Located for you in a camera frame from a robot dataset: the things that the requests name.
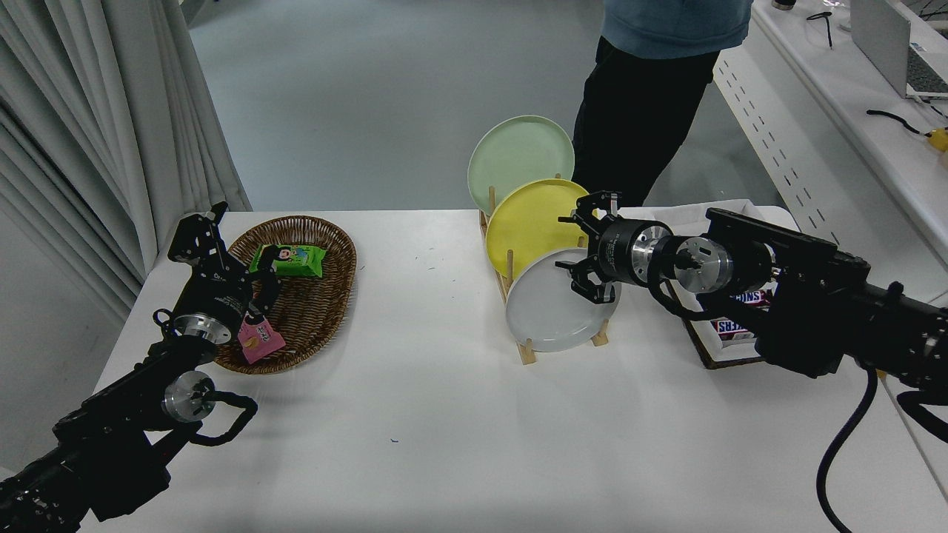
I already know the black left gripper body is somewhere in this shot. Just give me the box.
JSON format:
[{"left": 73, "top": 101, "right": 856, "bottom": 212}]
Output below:
[{"left": 175, "top": 271, "right": 256, "bottom": 332}]

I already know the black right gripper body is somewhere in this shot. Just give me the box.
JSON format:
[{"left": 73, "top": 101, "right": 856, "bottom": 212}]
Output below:
[{"left": 595, "top": 220, "right": 644, "bottom": 286}]

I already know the grey plate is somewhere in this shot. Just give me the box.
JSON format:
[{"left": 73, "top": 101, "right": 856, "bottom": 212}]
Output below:
[{"left": 505, "top": 248, "right": 623, "bottom": 353}]

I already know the yellow plate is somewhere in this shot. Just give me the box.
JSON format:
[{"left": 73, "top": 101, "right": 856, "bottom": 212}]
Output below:
[{"left": 485, "top": 178, "right": 598, "bottom": 281}]

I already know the wooden plate rack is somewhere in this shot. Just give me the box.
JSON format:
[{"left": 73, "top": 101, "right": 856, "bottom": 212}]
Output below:
[{"left": 478, "top": 174, "right": 612, "bottom": 366}]

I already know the pale green plate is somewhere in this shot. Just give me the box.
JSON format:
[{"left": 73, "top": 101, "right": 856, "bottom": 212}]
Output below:
[{"left": 467, "top": 115, "right": 575, "bottom": 217}]

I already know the green snack packet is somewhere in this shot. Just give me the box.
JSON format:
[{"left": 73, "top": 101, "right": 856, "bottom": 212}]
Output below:
[{"left": 248, "top": 243, "right": 327, "bottom": 280}]

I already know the brown wicker basket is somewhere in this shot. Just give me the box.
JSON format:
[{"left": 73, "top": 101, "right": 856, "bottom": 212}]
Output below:
[{"left": 211, "top": 215, "right": 358, "bottom": 375}]

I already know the pink snack packet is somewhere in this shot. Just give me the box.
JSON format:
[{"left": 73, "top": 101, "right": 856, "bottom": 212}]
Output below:
[{"left": 237, "top": 311, "right": 287, "bottom": 364}]

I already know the white lined tray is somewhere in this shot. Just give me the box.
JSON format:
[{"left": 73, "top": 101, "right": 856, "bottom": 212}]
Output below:
[{"left": 618, "top": 198, "right": 801, "bottom": 369}]

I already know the person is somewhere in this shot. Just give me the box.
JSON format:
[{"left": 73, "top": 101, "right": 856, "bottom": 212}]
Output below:
[{"left": 572, "top": 0, "right": 755, "bottom": 208}]

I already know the grey curtain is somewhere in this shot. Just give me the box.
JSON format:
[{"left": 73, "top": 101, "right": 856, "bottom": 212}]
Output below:
[{"left": 0, "top": 0, "right": 253, "bottom": 326}]

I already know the white side desk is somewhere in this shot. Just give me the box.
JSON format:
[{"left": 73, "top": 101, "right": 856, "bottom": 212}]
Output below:
[{"left": 712, "top": 0, "right": 948, "bottom": 312}]

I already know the silver laptop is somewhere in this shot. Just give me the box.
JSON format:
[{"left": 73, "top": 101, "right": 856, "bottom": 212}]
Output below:
[{"left": 848, "top": 0, "right": 948, "bottom": 99}]

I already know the thin black looped cord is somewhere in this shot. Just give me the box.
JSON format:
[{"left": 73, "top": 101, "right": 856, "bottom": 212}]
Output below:
[{"left": 806, "top": 11, "right": 836, "bottom": 49}]

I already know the black cable bundle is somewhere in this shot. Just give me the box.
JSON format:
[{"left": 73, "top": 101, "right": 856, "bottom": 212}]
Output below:
[{"left": 917, "top": 0, "right": 948, "bottom": 34}]

